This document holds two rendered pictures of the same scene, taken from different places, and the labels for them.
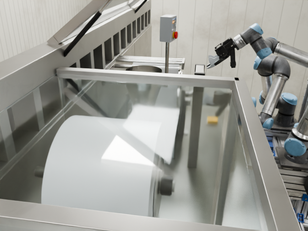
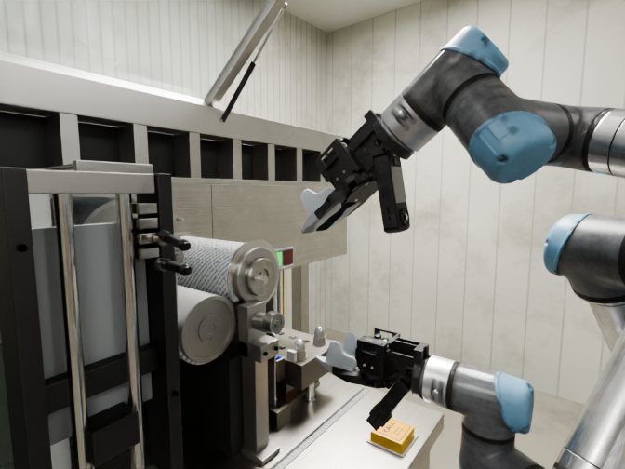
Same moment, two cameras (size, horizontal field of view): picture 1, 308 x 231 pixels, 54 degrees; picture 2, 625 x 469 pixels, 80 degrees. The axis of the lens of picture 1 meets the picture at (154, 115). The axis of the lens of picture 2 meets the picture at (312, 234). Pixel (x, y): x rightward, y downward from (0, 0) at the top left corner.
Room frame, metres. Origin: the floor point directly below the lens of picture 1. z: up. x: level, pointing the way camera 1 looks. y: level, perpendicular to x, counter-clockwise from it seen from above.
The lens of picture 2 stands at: (1.22, -0.62, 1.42)
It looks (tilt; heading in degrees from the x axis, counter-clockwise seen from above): 7 degrees down; 28
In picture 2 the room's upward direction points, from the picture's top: straight up
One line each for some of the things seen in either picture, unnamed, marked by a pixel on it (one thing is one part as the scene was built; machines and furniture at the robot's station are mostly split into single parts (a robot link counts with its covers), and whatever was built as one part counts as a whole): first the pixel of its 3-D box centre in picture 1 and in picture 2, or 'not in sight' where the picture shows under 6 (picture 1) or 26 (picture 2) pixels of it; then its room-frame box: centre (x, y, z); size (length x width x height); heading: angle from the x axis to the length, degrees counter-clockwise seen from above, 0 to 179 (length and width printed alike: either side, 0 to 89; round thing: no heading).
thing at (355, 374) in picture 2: not in sight; (355, 372); (1.82, -0.38, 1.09); 0.09 x 0.05 x 0.02; 91
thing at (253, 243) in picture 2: not in sight; (255, 274); (1.82, -0.16, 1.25); 0.15 x 0.01 x 0.15; 172
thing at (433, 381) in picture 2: not in sight; (437, 381); (1.82, -0.52, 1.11); 0.08 x 0.05 x 0.08; 172
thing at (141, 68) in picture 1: (143, 77); not in sight; (1.12, 0.04, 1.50); 0.14 x 0.14 x 0.06
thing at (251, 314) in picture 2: not in sight; (259, 381); (1.78, -0.20, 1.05); 0.06 x 0.05 x 0.31; 82
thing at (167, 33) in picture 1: (169, 28); not in sight; (1.27, -0.06, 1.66); 0.07 x 0.07 x 0.10; 69
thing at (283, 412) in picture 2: not in sight; (239, 395); (1.89, -0.05, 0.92); 0.28 x 0.04 x 0.04; 82
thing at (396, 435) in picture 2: not in sight; (392, 434); (1.94, -0.42, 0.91); 0.07 x 0.07 x 0.02; 82
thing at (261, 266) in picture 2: not in sight; (259, 275); (1.81, -0.17, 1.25); 0.07 x 0.02 x 0.07; 172
